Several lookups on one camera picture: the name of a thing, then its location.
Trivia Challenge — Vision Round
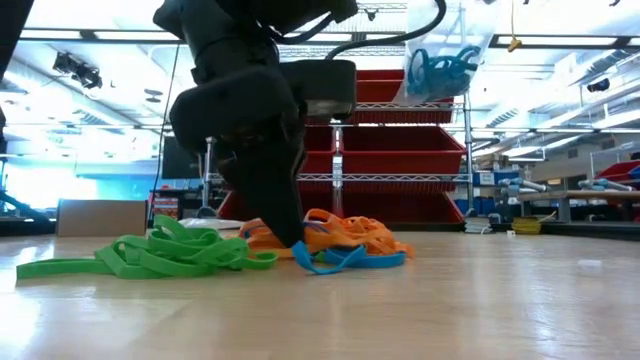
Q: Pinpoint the red and white box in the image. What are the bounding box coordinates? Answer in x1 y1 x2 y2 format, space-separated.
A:
151 195 180 221

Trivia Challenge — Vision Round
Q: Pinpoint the stack of blue bins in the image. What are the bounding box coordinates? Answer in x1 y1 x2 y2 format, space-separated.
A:
453 170 497 217

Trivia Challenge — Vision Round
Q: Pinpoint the green rubber band tangle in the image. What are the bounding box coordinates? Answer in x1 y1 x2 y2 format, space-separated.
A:
94 213 279 280

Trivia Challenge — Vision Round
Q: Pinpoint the wire shelving cart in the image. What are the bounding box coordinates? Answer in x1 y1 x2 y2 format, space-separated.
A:
199 2 476 232

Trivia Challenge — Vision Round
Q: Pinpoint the wooden bench with grey legs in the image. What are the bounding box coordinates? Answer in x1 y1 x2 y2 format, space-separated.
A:
517 188 640 224

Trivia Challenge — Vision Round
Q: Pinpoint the black aluminium rig frame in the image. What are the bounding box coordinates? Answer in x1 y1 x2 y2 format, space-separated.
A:
0 189 640 243

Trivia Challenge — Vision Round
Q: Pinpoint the black ceiling track spotlight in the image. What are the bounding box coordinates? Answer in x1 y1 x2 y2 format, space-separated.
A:
51 50 104 92

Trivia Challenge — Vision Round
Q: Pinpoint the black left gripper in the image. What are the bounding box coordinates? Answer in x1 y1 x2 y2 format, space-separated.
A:
168 66 308 249

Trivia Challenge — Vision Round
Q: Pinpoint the bunch of blue rubber bands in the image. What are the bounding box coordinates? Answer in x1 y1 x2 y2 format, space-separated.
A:
405 44 482 100

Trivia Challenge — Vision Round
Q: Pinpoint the black ceiling camera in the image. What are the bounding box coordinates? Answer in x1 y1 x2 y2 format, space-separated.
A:
585 76 613 94

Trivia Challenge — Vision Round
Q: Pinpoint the yellow wire spool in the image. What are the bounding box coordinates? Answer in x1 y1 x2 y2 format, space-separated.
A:
510 215 544 237

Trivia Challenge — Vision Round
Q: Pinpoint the blue rubber band tangle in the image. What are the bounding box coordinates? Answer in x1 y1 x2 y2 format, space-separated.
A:
291 239 408 276

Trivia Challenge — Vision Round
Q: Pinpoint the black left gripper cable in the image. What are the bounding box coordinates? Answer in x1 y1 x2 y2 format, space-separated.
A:
269 0 448 61

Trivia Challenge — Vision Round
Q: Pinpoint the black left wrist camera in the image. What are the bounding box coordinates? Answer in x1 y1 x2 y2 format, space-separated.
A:
279 58 359 122

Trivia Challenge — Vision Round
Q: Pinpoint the yellow hanging cord pendant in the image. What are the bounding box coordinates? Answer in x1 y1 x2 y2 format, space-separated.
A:
506 0 523 54

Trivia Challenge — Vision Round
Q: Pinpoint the small cardboard box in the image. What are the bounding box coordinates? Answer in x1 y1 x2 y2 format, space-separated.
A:
55 198 149 238

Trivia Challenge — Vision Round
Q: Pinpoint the long ceiling light bar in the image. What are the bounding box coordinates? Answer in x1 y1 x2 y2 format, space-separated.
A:
19 27 184 42
492 33 620 50

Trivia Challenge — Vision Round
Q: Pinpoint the black monitor screen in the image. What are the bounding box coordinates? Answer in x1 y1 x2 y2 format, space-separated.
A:
160 134 209 181

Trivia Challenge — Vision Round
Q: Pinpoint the red storage bin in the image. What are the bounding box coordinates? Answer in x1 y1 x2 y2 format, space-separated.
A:
596 158 640 184

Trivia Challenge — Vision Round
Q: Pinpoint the orange rubber band tangle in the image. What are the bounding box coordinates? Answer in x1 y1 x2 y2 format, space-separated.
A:
238 208 416 260

